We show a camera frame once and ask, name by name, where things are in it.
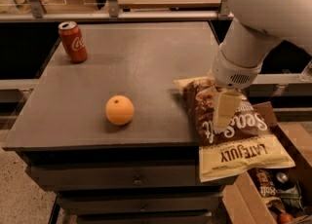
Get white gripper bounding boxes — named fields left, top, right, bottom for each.
left=207, top=44, right=261, bottom=130

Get brown sea salt chip bag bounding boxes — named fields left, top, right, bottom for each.
left=175, top=77, right=295, bottom=182

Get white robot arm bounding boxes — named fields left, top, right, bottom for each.
left=210, top=0, right=312, bottom=95

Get brown chip bag in box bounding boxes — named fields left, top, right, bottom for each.
left=248, top=168, right=286, bottom=213

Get dark green bag in box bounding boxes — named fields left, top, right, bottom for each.
left=279, top=184, right=303, bottom=208

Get orange fruit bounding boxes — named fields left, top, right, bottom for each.
left=105, top=95, right=135, bottom=126

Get dark drawer cabinet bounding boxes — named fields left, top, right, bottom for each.
left=4, top=21, right=227, bottom=224

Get silver can in box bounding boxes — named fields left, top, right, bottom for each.
left=275, top=172, right=292, bottom=190

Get cardboard box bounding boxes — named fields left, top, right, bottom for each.
left=223, top=102, right=312, bottom=224

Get red apple in box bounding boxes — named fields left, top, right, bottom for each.
left=277, top=212, right=293, bottom=224

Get red cola can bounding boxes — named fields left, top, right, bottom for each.
left=58, top=21, right=88, bottom=63

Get metal rail with posts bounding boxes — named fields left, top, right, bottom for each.
left=0, top=0, right=229, bottom=22

